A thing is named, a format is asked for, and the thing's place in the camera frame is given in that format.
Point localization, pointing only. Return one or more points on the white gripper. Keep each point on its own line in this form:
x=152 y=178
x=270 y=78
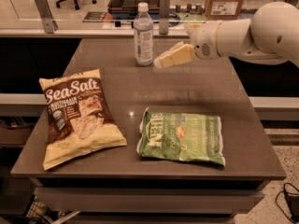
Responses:
x=203 y=41

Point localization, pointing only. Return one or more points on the green jalapeno chips bag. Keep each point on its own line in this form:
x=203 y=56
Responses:
x=181 y=137

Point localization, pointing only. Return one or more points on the blue plastic water bottle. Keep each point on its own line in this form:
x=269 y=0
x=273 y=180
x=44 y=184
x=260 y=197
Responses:
x=143 y=35

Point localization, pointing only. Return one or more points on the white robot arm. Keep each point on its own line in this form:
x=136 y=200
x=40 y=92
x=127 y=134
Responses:
x=270 y=37

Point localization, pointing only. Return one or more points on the sea salt tortilla chips bag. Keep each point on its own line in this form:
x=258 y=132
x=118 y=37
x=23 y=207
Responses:
x=80 y=121

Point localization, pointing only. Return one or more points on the cardboard box with label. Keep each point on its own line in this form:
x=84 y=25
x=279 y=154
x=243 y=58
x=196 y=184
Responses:
x=223 y=9

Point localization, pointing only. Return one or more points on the grey metal post middle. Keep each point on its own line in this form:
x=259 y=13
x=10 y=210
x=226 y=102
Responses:
x=164 y=8

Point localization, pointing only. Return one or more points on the grey metal post left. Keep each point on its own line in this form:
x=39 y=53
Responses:
x=48 y=22

